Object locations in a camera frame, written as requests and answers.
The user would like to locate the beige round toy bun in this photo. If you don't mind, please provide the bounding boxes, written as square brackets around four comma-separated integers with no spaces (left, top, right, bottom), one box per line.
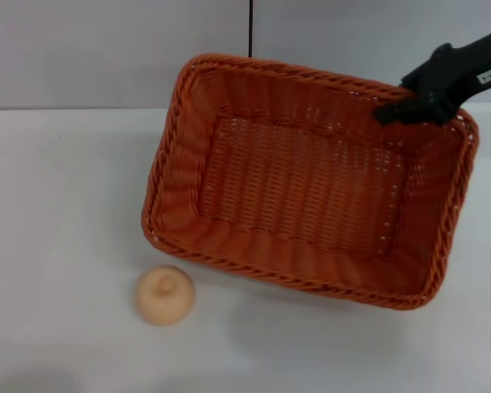
[135,264,196,328]

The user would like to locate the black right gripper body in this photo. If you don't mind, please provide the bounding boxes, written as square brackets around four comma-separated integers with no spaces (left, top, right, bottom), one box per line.
[433,24,491,111]

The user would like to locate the orange woven rectangular basket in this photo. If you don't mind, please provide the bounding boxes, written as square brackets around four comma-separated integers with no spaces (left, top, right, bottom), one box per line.
[140,52,480,313]

